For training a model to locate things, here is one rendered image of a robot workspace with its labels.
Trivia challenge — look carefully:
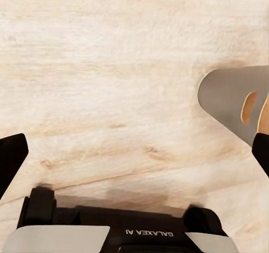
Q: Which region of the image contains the trash can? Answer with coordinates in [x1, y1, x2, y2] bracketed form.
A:
[198, 66, 269, 147]

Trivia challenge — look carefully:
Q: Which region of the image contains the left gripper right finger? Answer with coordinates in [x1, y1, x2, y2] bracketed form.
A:
[252, 132, 269, 177]

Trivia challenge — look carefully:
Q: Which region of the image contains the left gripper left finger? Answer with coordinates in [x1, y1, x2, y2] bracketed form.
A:
[0, 133, 29, 199]

